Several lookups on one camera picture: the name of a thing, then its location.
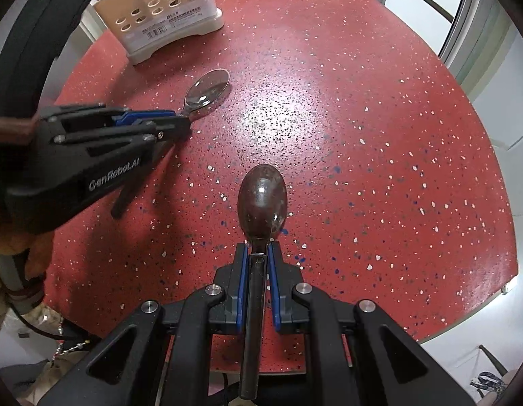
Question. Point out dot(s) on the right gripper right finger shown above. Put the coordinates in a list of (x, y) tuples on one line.
[(355, 353)]

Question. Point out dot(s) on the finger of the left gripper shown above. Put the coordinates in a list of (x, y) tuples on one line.
[(93, 116), (117, 142)]

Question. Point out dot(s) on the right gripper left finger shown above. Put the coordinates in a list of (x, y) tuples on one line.
[(160, 351)]

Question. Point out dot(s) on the stainless steel spoon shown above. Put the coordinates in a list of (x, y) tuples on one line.
[(206, 94)]

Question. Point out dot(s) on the beige plastic utensil holder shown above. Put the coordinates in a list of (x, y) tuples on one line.
[(144, 26)]

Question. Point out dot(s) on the dark brown wooden spoon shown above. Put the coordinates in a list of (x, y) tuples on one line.
[(262, 203)]

